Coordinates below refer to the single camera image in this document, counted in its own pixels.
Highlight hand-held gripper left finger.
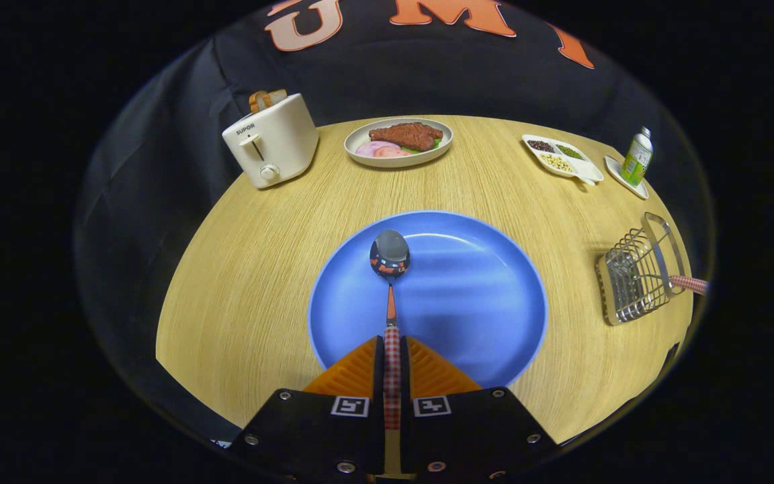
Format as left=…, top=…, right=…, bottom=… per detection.
left=229, top=335, right=386, bottom=479

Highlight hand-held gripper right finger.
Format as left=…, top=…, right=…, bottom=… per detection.
left=400, top=335, right=558, bottom=479

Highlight spoon with red checked handle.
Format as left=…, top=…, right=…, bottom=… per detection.
left=369, top=230, right=411, bottom=431

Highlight fork with red checked handle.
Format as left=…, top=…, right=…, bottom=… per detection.
left=612, top=252, right=710, bottom=296

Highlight blue round plate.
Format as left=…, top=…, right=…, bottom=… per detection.
left=308, top=210, right=549, bottom=389

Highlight metal drain basket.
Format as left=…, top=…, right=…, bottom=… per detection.
left=595, top=212, right=693, bottom=327

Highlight grey oval plate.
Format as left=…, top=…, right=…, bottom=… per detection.
left=344, top=118, right=454, bottom=168

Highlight pink ham slices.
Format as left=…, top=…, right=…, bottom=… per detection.
left=355, top=140, right=415, bottom=159

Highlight white toaster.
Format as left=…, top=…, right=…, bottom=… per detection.
left=222, top=93, right=320, bottom=190

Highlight white divided dish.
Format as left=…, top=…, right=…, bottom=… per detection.
left=522, top=134, right=605, bottom=187

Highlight brown meat steak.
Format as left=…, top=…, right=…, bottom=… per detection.
left=369, top=122, right=443, bottom=152

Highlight small white square dish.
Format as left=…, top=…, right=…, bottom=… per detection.
left=604, top=155, right=650, bottom=200

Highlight silver bottle with green label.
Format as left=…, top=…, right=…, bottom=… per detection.
left=620, top=126, right=654, bottom=188

